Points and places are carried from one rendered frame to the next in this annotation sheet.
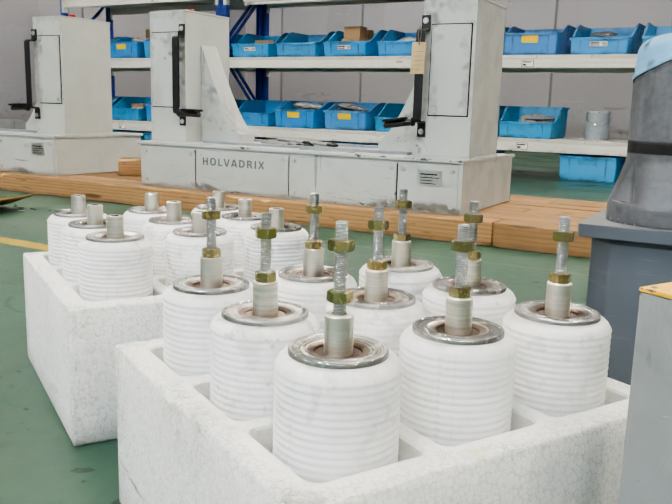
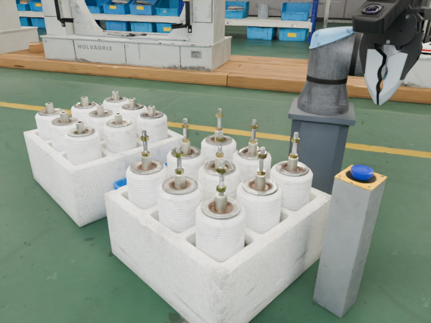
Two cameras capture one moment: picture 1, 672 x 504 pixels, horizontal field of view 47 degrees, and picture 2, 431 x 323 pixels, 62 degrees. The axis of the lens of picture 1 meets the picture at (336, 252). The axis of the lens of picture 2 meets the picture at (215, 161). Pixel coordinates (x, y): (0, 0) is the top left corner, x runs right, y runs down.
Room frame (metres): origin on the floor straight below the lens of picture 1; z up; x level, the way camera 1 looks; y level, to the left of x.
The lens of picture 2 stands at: (0.00, 0.13, 0.62)
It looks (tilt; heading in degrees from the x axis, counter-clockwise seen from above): 26 degrees down; 347
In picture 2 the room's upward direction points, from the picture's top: 1 degrees clockwise
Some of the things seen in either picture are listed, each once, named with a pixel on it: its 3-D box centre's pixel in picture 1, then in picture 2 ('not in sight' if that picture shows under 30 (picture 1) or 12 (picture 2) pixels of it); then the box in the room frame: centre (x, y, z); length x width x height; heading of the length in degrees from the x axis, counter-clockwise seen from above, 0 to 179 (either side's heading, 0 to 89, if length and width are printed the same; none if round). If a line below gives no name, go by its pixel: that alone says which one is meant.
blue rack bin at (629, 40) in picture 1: (607, 40); not in sight; (5.15, -1.72, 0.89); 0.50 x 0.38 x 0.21; 149
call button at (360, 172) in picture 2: not in sight; (361, 173); (0.51, -0.26, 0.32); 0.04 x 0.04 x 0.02
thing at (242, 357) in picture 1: (264, 412); (181, 221); (0.65, 0.06, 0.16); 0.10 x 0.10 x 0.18
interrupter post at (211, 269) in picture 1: (211, 272); (146, 161); (0.75, 0.12, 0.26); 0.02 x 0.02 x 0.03
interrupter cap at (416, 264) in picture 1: (400, 265); (219, 140); (0.87, -0.08, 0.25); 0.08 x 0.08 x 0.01
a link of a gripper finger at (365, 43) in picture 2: not in sight; (376, 47); (0.53, -0.25, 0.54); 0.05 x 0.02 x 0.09; 32
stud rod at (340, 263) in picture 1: (340, 272); (221, 179); (0.55, 0.00, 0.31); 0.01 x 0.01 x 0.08
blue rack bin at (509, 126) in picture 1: (533, 122); (233, 9); (5.35, -1.33, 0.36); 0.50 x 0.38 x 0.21; 152
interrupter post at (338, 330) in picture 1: (338, 334); (220, 202); (0.55, 0.00, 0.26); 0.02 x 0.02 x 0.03
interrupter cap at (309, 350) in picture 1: (338, 351); (220, 207); (0.55, 0.00, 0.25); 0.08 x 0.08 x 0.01
